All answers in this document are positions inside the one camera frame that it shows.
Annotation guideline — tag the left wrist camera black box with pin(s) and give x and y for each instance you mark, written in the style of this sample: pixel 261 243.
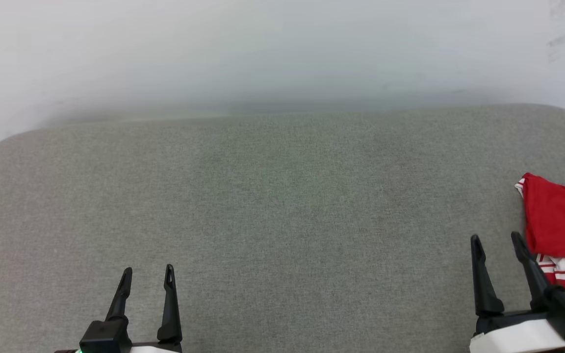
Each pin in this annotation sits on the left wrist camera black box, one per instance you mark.
pixel 103 338

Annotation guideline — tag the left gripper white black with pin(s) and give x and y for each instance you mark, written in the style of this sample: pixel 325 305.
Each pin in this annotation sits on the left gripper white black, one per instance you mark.
pixel 157 347

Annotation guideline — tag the red garment with white stripes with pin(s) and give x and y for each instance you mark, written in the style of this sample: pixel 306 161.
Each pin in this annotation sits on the red garment with white stripes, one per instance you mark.
pixel 562 225

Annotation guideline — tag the grey fabric sofa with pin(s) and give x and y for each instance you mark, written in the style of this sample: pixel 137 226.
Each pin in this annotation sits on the grey fabric sofa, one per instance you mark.
pixel 282 196

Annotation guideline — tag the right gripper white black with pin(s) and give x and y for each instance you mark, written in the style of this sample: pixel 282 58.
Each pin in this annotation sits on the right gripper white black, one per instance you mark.
pixel 513 338

